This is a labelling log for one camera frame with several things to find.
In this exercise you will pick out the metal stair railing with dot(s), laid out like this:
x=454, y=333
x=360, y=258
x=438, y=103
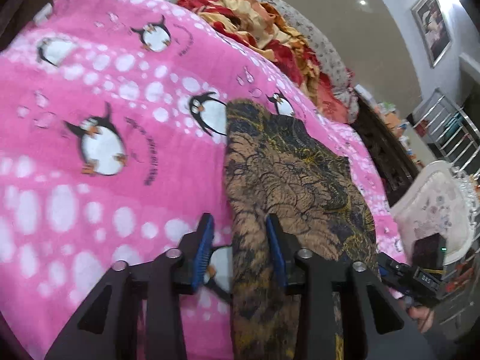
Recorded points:
x=448, y=131

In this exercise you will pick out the white upholstered floral chair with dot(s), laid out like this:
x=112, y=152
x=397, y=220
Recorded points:
x=442, y=199

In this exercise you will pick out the pink penguin bed sheet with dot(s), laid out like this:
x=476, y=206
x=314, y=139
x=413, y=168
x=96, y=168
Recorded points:
x=112, y=147

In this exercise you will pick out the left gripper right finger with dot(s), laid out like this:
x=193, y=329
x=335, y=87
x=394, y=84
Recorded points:
x=347, y=296

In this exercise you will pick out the person's right hand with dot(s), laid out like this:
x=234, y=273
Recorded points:
x=423, y=316

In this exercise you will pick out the red orange crumpled blanket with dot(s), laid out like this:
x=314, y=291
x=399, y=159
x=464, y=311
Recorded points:
x=270, y=33

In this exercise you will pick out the dark carved wooden headboard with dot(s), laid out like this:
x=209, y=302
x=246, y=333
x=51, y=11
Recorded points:
x=395, y=168

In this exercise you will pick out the dark floral patterned garment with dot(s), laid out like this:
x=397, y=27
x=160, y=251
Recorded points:
x=273, y=166

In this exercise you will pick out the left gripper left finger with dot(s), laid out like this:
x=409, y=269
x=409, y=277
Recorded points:
x=134, y=306

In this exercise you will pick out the framed wall picture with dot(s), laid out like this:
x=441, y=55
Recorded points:
x=434, y=29

